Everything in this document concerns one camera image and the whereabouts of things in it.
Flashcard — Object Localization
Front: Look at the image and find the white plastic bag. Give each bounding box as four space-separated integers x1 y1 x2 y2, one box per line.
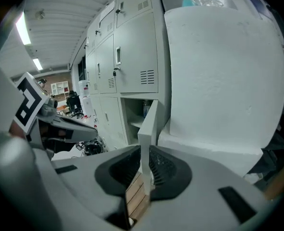
244 172 264 185

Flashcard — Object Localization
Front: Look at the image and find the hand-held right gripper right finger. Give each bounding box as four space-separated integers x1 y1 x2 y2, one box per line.
132 145 271 231

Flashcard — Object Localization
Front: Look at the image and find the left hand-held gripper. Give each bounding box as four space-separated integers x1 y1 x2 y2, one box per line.
12 72 99 154

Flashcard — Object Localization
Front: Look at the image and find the ceiling strip light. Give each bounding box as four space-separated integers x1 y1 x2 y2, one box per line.
15 11 32 46
32 58 44 71

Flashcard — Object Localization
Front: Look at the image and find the black device with cables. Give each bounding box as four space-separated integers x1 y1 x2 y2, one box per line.
75 140 109 157

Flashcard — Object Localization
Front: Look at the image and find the blue poster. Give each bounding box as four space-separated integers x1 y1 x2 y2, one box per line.
241 0 273 19

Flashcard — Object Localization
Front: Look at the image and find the black office chair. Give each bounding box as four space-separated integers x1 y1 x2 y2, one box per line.
65 90 85 119

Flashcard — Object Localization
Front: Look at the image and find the person's left forearm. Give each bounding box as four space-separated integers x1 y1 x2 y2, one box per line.
8 121 26 140

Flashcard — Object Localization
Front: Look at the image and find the large white block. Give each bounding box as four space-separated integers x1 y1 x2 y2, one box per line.
157 5 284 178

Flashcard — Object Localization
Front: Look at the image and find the white shelf unit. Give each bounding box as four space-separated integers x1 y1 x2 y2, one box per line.
51 80 69 96

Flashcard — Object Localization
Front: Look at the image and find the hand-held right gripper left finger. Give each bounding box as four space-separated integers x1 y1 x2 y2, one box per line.
50 145 142 229

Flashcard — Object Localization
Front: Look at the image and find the grey metal locker cabinet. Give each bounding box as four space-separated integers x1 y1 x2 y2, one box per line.
69 0 173 195

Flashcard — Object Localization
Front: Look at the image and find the round ceiling fixture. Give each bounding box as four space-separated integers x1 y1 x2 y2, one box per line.
34 9 46 20

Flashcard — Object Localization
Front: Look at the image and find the wooden slatted platform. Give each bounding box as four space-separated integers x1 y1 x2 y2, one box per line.
125 171 150 221

